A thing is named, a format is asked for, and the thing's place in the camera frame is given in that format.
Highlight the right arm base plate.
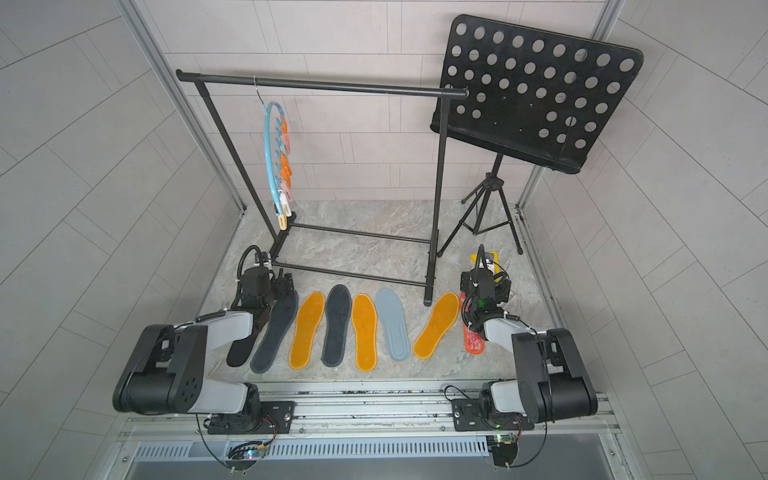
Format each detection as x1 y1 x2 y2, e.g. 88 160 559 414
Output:
450 398 535 432

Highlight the yellow triangular plastic piece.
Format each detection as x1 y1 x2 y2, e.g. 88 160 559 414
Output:
470 251 501 274

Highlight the black perforated music stand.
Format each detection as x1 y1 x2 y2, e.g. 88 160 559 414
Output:
429 14 644 259

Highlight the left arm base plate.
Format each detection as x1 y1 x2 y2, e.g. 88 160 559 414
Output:
203 401 296 435

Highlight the light blue insole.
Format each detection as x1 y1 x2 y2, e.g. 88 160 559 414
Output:
374 288 411 362

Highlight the blue multi-clip hanger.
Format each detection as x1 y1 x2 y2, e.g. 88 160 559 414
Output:
253 78 293 231

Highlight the dark grey shoe insole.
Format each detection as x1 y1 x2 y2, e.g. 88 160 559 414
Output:
250 291 299 373

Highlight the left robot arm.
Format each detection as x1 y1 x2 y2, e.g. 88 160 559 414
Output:
112 245 295 422

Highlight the black garment rack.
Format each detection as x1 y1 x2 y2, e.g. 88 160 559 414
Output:
175 70 470 307

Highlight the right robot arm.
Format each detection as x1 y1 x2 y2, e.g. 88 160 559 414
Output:
460 246 598 425

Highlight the orange yellow shoe insole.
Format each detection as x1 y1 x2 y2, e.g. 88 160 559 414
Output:
289 291 325 370

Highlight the black shoe insole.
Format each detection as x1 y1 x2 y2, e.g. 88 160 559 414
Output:
226 324 269 368

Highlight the orange rim insole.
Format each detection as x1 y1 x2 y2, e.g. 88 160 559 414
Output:
459 291 485 355

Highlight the aluminium mounting rail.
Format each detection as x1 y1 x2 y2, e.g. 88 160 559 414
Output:
116 379 622 445

